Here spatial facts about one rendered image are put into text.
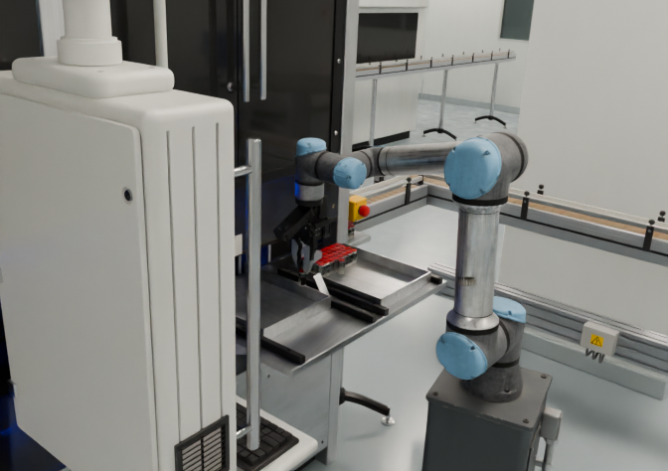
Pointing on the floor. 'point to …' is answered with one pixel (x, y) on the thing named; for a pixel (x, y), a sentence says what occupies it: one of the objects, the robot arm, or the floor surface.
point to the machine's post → (343, 188)
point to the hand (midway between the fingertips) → (301, 268)
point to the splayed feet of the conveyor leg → (368, 404)
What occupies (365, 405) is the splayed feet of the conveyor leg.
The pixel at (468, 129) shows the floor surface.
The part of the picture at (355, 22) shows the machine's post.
